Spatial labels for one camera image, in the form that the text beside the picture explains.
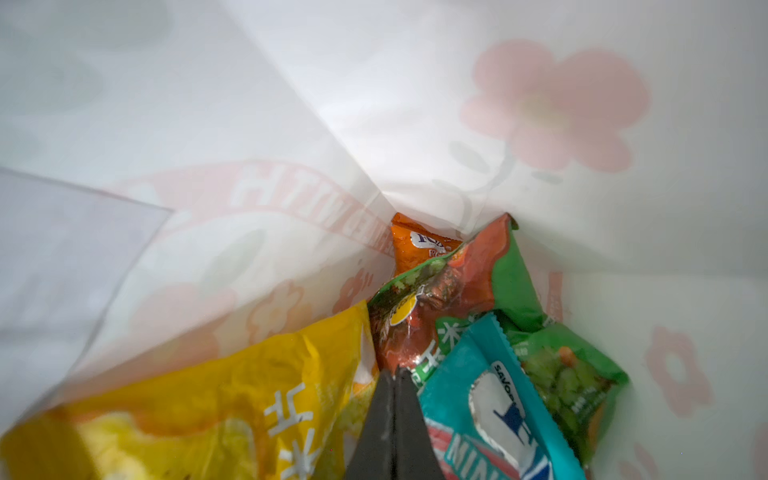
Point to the yellow snack packet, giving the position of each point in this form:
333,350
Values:
289,407

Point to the teal mini snack packet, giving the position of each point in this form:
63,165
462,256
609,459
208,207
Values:
485,418

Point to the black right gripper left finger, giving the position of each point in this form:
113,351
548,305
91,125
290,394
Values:
374,456

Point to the white paper bag red flower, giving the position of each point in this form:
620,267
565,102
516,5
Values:
181,177

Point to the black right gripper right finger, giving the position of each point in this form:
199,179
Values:
414,457

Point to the orange snack packet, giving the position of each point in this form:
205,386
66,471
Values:
414,244

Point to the red green snack packet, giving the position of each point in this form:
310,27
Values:
418,317

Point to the green pea snack packet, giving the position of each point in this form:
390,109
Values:
577,383

